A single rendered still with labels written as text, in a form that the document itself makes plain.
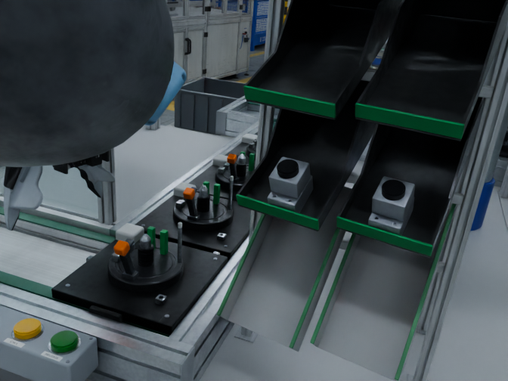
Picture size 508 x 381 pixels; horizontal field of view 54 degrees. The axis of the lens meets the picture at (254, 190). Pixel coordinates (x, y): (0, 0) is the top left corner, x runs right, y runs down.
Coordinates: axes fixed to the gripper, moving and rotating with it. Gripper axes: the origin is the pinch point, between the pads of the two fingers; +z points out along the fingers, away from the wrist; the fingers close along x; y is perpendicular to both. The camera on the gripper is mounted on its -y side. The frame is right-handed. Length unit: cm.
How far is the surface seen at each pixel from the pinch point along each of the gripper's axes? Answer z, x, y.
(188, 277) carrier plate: 19.8, 23.7, 6.2
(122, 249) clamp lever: 10.5, 11.6, 1.4
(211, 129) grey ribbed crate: 46, 188, -106
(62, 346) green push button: 20.6, -2.4, 3.0
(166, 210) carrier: 19.1, 42.2, -15.2
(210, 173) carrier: 18, 68, -21
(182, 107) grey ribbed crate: 36, 184, -125
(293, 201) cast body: -5.2, 16.8, 28.8
